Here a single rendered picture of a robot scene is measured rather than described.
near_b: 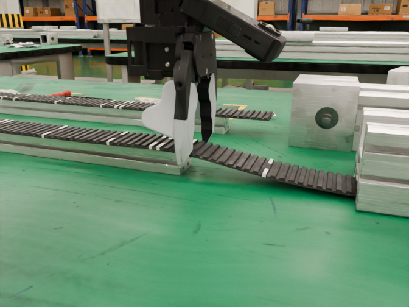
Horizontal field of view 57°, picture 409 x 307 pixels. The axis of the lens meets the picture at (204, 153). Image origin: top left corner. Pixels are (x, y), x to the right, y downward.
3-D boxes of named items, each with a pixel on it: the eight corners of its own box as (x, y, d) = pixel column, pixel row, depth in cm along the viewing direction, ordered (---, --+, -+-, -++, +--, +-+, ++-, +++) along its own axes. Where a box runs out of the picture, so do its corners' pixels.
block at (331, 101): (285, 151, 55) (290, 85, 52) (295, 129, 66) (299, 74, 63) (352, 158, 52) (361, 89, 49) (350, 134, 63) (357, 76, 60)
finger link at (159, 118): (144, 160, 45) (153, 81, 45) (191, 165, 43) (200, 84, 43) (131, 159, 42) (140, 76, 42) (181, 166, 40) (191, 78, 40)
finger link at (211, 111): (180, 127, 54) (170, 68, 49) (220, 131, 52) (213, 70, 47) (172, 140, 52) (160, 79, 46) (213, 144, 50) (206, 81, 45)
